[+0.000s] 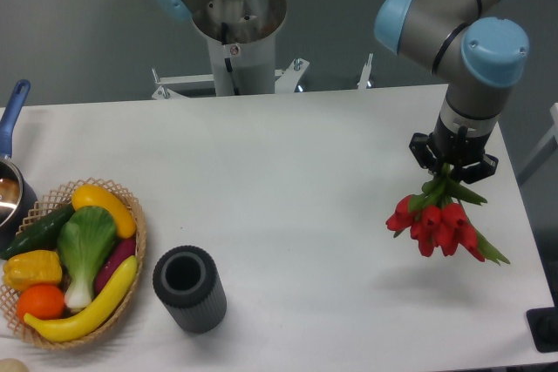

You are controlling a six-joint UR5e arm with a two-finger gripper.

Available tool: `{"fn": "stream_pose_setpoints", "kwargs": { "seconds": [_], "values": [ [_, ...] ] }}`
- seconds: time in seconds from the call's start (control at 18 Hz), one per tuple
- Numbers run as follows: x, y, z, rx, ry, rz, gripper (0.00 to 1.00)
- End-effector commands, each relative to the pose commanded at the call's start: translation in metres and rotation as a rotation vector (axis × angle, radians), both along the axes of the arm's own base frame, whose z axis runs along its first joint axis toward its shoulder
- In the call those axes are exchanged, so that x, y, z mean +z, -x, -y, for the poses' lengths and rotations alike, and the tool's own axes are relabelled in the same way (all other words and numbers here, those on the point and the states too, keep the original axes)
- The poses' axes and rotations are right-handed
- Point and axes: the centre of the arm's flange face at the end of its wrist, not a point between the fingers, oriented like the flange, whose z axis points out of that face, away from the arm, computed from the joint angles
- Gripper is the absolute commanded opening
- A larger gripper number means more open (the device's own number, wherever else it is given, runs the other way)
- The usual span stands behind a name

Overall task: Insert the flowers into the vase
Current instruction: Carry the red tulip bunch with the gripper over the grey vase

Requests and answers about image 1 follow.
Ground yellow bell pepper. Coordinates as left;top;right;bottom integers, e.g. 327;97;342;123
3;250;63;291

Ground white frame at right edge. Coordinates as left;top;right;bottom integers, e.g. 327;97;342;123
516;103;557;187

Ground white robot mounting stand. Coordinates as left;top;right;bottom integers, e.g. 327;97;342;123
150;31;375;100

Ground blue handled saucepan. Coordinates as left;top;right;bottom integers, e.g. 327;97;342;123
1;79;37;251

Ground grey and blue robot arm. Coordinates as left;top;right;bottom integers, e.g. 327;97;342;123
374;0;529;184

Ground dark grey ribbed vase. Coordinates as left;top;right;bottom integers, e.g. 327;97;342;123
152;245;228;334

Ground green cucumber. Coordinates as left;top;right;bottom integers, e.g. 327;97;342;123
1;204;74;260

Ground purple sweet potato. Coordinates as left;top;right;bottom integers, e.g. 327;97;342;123
93;238;136;295

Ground black device at table edge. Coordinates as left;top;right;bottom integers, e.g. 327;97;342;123
526;307;557;353

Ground red tulip bouquet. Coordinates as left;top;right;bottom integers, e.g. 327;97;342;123
385;164;509;265

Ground green bok choy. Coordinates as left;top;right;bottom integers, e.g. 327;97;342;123
57;206;117;312

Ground beige round object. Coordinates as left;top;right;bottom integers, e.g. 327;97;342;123
0;358;29;372

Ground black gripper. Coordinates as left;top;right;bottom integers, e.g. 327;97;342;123
409;120;499;184

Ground yellow squash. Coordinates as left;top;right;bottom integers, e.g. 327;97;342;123
71;184;137;239

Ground orange fruit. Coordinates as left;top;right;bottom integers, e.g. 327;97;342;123
17;284;65;321

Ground yellow banana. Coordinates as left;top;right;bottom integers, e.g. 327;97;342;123
24;255;138;343

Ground woven wicker basket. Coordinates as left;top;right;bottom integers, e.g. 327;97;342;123
1;179;146;349

